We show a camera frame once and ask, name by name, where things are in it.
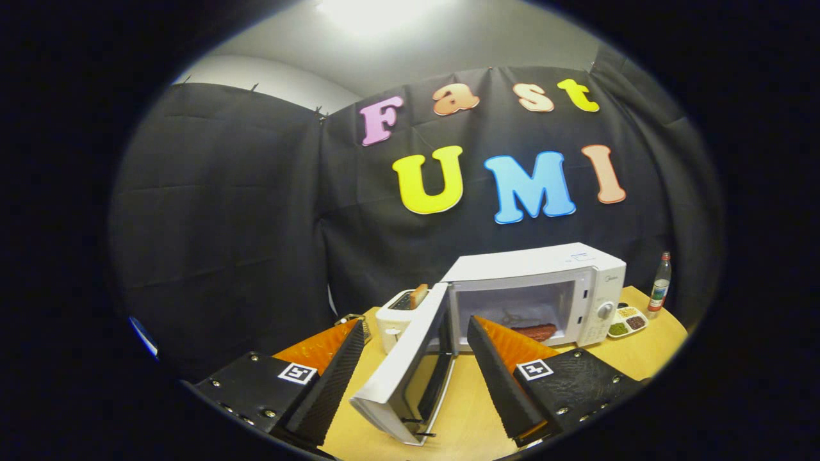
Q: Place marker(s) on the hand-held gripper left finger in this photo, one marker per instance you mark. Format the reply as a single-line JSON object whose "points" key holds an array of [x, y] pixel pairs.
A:
{"points": [[333, 384]]}

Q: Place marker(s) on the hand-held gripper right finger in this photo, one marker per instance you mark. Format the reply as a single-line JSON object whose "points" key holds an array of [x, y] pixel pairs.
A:
{"points": [[500, 384]]}

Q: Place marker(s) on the brown sausage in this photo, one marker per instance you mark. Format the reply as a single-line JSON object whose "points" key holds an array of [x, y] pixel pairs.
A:
{"points": [[538, 331]]}

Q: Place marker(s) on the white toaster oven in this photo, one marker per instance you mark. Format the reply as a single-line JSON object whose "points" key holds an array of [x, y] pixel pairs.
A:
{"points": [[525, 262]]}

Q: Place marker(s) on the cream bread toaster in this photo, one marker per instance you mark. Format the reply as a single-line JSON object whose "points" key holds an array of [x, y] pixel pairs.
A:
{"points": [[391, 326]]}

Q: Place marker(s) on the toast slice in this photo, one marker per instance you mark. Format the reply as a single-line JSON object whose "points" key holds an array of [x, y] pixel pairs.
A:
{"points": [[419, 296]]}

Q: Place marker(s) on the white divided bean dish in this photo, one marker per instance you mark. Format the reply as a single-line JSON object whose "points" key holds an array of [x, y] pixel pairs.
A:
{"points": [[618, 328]]}

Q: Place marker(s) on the clear plastic water bottle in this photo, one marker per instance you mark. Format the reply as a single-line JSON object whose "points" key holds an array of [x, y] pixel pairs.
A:
{"points": [[658, 291]]}

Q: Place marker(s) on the large ceiling light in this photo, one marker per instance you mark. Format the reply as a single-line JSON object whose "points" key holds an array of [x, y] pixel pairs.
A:
{"points": [[378, 13]]}

